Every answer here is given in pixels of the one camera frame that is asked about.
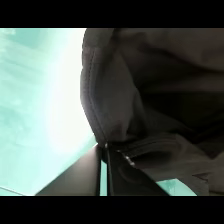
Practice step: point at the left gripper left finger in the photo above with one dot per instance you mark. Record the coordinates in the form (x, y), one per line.
(80, 176)

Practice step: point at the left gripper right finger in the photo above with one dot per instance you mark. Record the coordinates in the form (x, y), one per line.
(130, 183)

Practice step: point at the black garment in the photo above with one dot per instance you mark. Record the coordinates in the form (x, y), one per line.
(160, 93)

